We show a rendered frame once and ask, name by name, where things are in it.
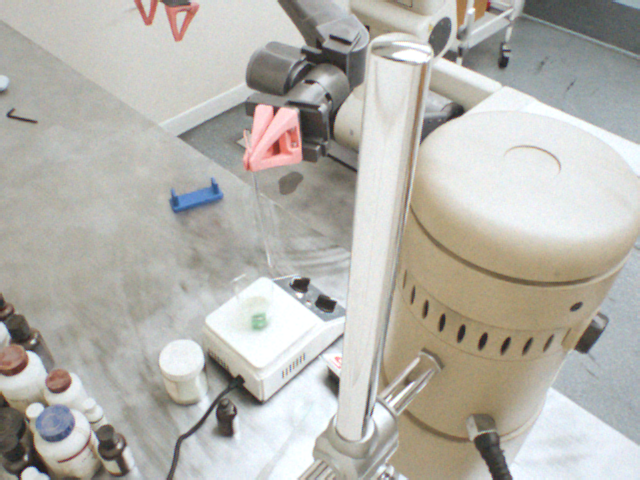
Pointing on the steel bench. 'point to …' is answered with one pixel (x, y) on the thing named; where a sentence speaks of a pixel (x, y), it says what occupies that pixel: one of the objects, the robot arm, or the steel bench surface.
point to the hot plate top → (233, 334)
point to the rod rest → (195, 197)
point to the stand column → (379, 215)
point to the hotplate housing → (260, 386)
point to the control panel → (310, 299)
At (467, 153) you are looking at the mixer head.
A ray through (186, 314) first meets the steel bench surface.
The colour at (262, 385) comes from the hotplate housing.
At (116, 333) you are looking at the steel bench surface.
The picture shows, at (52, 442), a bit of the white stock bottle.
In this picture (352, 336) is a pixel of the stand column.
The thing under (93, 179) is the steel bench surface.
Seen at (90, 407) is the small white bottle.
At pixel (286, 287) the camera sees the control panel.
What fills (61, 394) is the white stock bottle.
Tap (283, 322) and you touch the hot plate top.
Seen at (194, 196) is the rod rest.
